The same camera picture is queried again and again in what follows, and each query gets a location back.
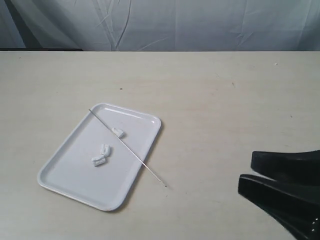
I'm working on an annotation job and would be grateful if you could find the thin metal skewer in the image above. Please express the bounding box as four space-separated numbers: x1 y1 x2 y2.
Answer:
88 108 167 188

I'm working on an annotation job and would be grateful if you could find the white foam piece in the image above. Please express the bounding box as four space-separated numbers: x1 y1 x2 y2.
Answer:
100 144 111 158
91 155 106 167
111 127 125 139

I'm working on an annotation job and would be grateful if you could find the white rectangular plastic tray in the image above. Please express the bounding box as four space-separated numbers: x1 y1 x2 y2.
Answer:
37 103 162 212

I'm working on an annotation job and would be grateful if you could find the wrinkled white backdrop cloth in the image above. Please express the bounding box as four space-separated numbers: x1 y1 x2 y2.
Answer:
0 0 320 52

